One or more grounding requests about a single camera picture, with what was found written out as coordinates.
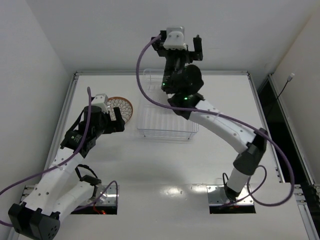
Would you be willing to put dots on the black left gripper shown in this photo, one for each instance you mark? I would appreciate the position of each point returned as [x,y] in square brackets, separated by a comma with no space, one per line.
[114,122]

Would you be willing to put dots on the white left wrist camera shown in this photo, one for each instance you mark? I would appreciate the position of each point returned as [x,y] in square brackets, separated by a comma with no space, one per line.
[99,103]

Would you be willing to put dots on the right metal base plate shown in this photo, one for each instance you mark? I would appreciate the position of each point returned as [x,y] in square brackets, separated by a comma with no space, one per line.
[217,197]

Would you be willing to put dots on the small flower pattern plate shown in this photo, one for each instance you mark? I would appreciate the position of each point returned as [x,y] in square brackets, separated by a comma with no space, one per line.
[124,105]

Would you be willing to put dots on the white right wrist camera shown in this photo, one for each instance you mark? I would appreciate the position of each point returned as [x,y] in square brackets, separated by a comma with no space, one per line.
[175,38]

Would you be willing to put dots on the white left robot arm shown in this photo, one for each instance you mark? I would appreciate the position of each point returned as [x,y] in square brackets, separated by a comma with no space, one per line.
[41,213]

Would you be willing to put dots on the white wire dish rack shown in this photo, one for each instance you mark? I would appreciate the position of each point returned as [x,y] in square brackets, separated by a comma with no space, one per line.
[157,122]

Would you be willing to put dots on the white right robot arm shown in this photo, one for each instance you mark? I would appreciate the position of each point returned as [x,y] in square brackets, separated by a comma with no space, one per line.
[182,81]

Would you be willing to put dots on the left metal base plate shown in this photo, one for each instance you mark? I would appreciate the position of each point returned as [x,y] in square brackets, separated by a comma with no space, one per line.
[109,197]

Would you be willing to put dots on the metal base plate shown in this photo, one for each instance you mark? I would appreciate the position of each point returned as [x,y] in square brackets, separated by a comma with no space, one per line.
[109,197]
[217,197]

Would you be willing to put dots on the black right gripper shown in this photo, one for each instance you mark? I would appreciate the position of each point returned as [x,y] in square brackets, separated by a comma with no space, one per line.
[176,52]

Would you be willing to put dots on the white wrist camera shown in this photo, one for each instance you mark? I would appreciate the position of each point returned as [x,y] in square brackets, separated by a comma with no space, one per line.
[99,103]
[175,38]

